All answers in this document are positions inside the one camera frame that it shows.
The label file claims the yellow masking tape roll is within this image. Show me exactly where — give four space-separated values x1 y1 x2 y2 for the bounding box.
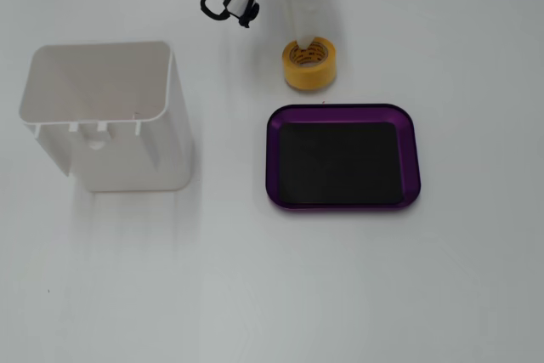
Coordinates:
282 38 338 92

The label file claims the white plastic container box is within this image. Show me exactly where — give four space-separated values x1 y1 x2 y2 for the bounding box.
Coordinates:
18 41 195 193

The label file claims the purple metal tray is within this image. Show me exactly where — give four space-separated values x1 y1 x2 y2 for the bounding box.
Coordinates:
266 103 422 213

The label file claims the black tray mat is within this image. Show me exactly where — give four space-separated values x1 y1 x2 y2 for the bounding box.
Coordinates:
278 122 405 206

